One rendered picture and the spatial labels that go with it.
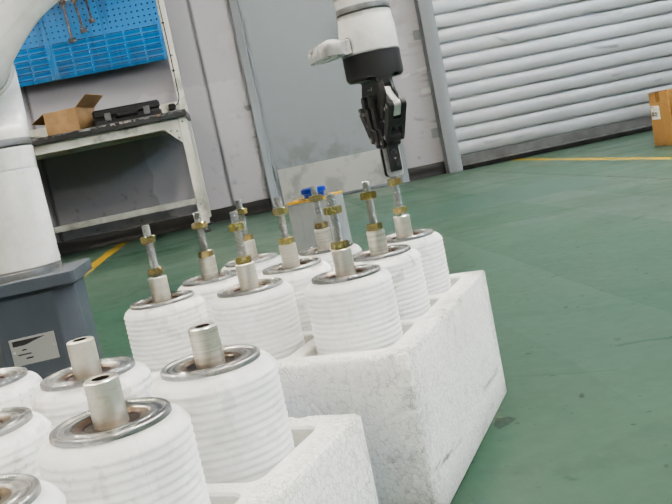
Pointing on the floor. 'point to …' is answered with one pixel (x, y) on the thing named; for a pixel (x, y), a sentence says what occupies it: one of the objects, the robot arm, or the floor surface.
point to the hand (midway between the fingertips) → (391, 161)
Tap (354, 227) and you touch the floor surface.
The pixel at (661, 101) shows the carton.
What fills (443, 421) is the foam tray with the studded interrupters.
